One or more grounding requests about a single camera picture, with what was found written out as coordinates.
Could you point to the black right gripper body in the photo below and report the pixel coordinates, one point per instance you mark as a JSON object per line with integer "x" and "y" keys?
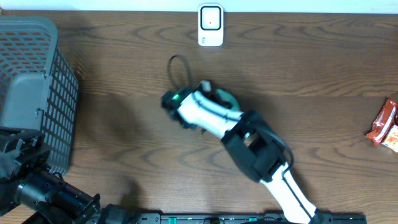
{"x": 212, "y": 96}

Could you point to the teal wet wipes packet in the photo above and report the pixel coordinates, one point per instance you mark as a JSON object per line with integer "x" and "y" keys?
{"x": 226, "y": 99}

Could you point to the red Topps candy bar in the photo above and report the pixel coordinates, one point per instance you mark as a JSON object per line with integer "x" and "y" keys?
{"x": 384, "y": 120}

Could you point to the orange Kleenex tissue pack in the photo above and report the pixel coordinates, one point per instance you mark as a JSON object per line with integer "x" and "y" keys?
{"x": 391, "y": 138}

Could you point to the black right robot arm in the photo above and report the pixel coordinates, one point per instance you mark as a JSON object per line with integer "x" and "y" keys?
{"x": 256, "y": 150}

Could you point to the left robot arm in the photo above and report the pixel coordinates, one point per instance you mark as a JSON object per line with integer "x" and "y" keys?
{"x": 26, "y": 179}

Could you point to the grey plastic mesh basket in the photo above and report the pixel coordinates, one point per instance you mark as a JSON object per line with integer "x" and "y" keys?
{"x": 38, "y": 88}

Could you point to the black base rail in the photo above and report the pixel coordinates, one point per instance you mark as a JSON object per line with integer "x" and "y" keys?
{"x": 156, "y": 218}

